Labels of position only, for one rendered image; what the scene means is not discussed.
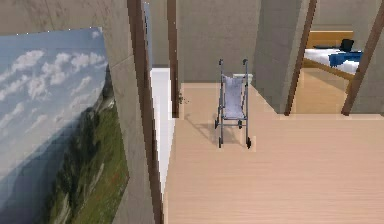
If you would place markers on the wooden bed with white sheet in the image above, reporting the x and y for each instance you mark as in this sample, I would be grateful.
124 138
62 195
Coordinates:
328 55

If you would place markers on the landscape wall picture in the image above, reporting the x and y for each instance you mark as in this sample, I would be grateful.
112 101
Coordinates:
50 126

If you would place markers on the blue cloth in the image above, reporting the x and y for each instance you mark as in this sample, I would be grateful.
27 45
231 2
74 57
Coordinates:
341 58

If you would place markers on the grey folding stroller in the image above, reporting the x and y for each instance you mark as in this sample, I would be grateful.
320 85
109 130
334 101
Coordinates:
233 100

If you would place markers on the black purse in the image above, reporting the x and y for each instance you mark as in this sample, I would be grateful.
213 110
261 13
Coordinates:
347 45

